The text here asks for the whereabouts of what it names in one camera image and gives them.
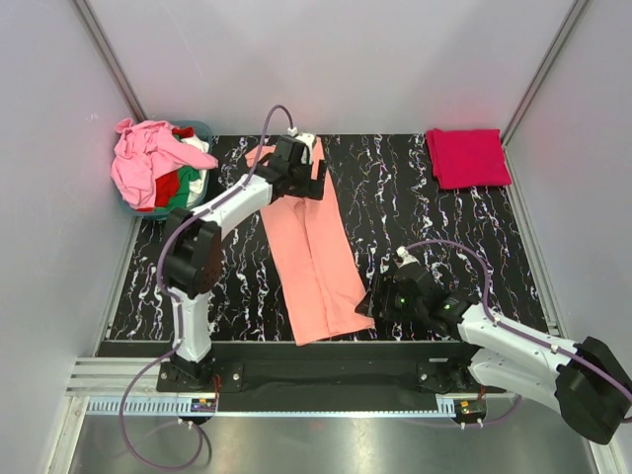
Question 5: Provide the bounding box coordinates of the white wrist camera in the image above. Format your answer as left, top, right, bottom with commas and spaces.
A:
394, 246, 419, 269
287, 127, 317, 164

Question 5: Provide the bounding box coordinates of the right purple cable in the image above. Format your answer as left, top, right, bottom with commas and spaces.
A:
402, 239, 632, 429

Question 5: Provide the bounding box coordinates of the corner aluminium post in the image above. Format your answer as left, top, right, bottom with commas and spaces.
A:
70, 0, 147, 121
501, 0, 593, 147

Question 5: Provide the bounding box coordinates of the right corner aluminium post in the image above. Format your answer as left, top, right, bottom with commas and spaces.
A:
501, 0, 593, 147

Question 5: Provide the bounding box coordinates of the left corner aluminium post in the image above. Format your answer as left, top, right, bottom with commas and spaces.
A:
70, 0, 147, 121

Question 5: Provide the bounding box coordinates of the teal laundry basket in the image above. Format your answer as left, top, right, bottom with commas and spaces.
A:
115, 120, 213, 221

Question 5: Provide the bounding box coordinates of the light pink t-shirt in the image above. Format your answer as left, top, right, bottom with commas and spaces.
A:
111, 118, 218, 210

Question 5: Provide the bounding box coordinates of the aluminium frame rail front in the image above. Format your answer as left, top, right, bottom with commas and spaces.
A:
63, 357, 606, 421

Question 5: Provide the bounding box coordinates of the green garment in basket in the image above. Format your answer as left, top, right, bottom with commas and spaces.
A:
168, 166, 205, 209

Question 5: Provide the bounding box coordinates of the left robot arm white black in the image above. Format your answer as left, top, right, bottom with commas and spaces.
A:
157, 131, 327, 391

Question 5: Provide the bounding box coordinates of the red garment in basket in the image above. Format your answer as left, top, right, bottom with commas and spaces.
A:
155, 126, 196, 208

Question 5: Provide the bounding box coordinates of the salmon orange t-shirt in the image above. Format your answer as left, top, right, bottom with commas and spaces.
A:
244, 135, 376, 347

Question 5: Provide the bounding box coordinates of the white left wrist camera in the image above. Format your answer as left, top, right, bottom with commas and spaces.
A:
287, 127, 317, 164

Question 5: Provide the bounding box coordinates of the folded magenta t-shirt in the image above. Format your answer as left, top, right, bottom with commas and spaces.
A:
426, 128, 512, 191

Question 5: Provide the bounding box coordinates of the white garment in basket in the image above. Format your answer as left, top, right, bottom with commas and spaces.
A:
182, 135, 209, 207

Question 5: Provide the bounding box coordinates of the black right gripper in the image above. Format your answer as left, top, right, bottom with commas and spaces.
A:
355, 273, 427, 325

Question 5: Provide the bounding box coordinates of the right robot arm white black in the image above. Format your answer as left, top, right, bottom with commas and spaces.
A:
355, 263, 631, 445

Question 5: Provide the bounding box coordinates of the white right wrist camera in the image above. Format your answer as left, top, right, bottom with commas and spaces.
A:
394, 246, 419, 269

